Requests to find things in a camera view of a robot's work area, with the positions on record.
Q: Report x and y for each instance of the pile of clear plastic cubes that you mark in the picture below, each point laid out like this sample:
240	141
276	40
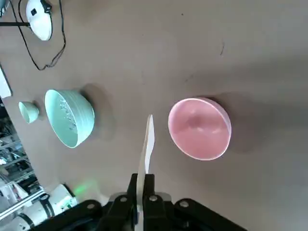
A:
67	115

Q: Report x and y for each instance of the pink bowl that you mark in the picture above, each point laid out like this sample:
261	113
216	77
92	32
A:
199	134

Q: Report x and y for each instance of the white desk lamp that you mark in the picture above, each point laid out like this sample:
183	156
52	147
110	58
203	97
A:
39	24

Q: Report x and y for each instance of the large green bowl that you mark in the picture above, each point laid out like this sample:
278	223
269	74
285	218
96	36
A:
84	113

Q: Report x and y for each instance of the beige wooden spoon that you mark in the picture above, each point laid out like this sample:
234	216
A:
147	144

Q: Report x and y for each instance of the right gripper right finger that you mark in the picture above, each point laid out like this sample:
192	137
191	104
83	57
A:
163	214

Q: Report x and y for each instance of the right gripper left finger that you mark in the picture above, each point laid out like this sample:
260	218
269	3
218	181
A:
115	214

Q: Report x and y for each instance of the small green bowl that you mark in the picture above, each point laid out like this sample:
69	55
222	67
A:
30	111

